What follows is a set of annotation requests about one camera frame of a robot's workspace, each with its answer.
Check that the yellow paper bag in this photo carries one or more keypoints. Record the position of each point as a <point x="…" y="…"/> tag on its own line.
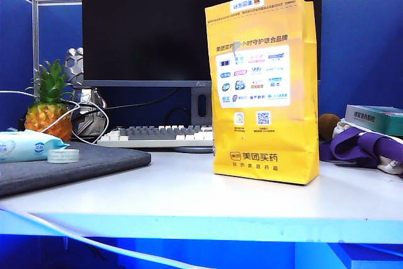
<point x="263" y="143"/>

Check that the grey monitor stand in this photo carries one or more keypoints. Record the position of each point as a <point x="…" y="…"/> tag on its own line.
<point x="201" y="105"/>

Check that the white and grey keyboard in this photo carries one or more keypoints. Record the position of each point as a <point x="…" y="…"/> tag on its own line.
<point x="151" y="135"/>

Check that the black computer monitor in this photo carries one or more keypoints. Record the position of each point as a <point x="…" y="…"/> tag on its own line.
<point x="141" y="29"/>

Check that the brown kiwi fruit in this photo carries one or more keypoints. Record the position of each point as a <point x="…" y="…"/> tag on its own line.
<point x="328" y="123"/>

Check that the grey felt laptop sleeve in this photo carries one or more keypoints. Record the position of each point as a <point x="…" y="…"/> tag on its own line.
<point x="78" y="165"/>

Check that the silver robot figurine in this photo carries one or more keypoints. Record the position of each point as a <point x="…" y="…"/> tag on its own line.
<point x="75" y="67"/>

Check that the white plush toy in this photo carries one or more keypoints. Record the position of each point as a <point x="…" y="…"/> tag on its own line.
<point x="341" y="126"/>

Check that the clear tape roll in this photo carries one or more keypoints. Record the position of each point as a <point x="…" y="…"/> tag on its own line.
<point x="63" y="156"/>

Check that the toy pineapple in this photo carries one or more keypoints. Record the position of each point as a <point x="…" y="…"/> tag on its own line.
<point x="48" y="117"/>

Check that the teal medicine box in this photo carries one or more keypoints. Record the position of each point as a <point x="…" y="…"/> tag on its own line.
<point x="373" y="121"/>

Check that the blue wet wipes pack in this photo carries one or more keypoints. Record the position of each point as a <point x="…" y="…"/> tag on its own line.
<point x="25" y="147"/>

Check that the grey partition post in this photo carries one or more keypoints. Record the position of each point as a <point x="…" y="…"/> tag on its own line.
<point x="35" y="54"/>

